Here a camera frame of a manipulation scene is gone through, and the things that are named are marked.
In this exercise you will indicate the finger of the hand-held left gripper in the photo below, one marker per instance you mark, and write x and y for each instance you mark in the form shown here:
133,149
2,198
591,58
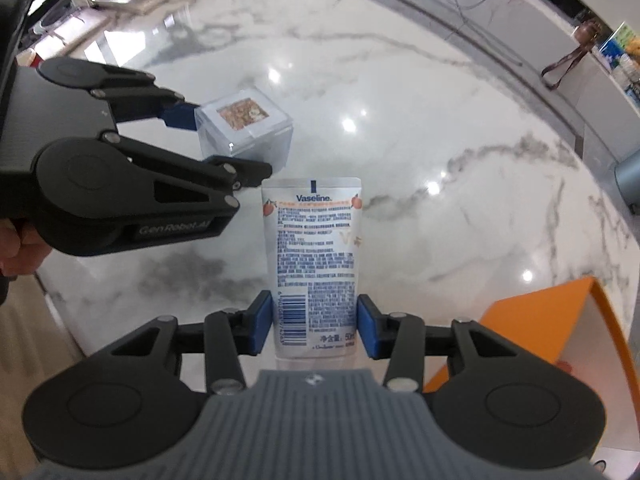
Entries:
210,172
181,116

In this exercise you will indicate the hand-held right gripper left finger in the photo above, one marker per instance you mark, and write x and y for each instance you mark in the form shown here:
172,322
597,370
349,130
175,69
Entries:
260,322

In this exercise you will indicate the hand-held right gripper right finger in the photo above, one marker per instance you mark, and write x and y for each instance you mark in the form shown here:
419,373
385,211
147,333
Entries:
367,325

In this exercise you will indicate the clear plastic cube box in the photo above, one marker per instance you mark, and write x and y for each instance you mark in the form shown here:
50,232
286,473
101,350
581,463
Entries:
245,125

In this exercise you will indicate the white lotion tube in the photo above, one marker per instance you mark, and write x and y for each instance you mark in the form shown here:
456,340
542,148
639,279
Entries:
312,260

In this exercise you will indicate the orange cardboard box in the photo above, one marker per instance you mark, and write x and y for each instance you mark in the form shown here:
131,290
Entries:
540,320

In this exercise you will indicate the person's left hand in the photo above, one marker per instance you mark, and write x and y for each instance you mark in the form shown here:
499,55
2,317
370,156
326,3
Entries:
20,250

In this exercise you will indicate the grey pedal trash can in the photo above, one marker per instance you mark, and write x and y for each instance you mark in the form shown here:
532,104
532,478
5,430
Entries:
630,177

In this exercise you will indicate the white marble media console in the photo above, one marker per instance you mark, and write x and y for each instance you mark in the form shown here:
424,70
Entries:
530,20

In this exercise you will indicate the green and white painting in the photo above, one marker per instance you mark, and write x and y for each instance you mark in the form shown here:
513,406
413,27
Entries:
617,42

